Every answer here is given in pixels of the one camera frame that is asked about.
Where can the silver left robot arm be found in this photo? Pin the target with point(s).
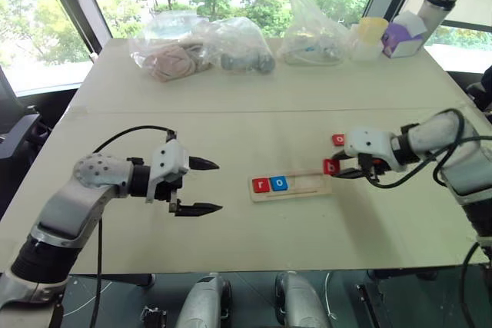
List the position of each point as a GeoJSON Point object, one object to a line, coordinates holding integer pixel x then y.
{"type": "Point", "coordinates": [73, 197]}

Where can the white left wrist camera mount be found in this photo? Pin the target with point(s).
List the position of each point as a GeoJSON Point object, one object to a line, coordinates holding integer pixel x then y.
{"type": "Point", "coordinates": [169, 159]}

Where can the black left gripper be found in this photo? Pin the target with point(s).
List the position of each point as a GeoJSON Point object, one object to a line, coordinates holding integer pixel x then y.
{"type": "Point", "coordinates": [169, 189]}

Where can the white tumbler with black lid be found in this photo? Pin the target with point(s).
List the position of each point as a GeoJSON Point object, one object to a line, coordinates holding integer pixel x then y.
{"type": "Point", "coordinates": [436, 11]}

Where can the silver robot leg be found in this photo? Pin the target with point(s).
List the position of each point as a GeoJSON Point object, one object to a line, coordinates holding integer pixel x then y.
{"type": "Point", "coordinates": [301, 301]}
{"type": "Point", "coordinates": [203, 301]}

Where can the black office chair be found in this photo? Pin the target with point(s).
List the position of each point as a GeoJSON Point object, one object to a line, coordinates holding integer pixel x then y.
{"type": "Point", "coordinates": [15, 128]}
{"type": "Point", "coordinates": [482, 91]}

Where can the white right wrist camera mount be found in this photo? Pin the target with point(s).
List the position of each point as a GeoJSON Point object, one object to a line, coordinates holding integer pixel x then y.
{"type": "Point", "coordinates": [371, 143]}

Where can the wooden letter tray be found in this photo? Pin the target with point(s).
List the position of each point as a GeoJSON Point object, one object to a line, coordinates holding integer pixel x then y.
{"type": "Point", "coordinates": [303, 191]}

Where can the purple and white carton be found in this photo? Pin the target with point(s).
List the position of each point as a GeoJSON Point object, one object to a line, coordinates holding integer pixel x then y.
{"type": "Point", "coordinates": [403, 38]}

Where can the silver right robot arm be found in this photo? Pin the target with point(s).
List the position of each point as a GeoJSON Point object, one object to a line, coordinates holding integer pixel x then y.
{"type": "Point", "coordinates": [471, 166]}

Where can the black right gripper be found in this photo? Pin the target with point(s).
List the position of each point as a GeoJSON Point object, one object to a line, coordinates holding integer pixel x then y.
{"type": "Point", "coordinates": [372, 166]}

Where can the yellow and white plastic cup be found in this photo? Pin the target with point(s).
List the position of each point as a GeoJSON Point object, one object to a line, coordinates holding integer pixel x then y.
{"type": "Point", "coordinates": [369, 36]}

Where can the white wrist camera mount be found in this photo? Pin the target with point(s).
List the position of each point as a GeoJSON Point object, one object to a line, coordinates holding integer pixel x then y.
{"type": "Point", "coordinates": [169, 159]}
{"type": "Point", "coordinates": [371, 143]}

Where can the tall clear plastic bag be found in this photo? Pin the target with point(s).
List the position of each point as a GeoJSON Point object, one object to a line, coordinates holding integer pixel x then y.
{"type": "Point", "coordinates": [307, 36]}

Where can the black table leg frame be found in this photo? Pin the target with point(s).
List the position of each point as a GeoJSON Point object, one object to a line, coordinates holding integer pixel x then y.
{"type": "Point", "coordinates": [371, 305]}

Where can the blue letter o block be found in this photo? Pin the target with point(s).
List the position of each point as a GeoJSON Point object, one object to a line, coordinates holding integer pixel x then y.
{"type": "Point", "coordinates": [279, 183]}

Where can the clear bag with grey item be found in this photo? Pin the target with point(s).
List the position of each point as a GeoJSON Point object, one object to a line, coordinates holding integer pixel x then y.
{"type": "Point", "coordinates": [246, 53]}

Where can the red letter b block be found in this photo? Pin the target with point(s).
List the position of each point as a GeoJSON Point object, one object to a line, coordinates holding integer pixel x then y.
{"type": "Point", "coordinates": [331, 167]}

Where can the black table foot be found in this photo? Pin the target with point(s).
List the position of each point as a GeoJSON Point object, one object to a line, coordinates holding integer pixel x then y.
{"type": "Point", "coordinates": [142, 280]}

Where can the red letter o block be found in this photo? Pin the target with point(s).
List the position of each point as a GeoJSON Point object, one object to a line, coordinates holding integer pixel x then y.
{"type": "Point", "coordinates": [339, 140]}

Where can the red letter r block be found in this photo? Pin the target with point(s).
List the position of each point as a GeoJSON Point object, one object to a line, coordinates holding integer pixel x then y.
{"type": "Point", "coordinates": [261, 185]}

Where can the clear bag with pink cloth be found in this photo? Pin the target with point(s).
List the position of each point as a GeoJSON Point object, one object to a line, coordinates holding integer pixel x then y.
{"type": "Point", "coordinates": [169, 61]}

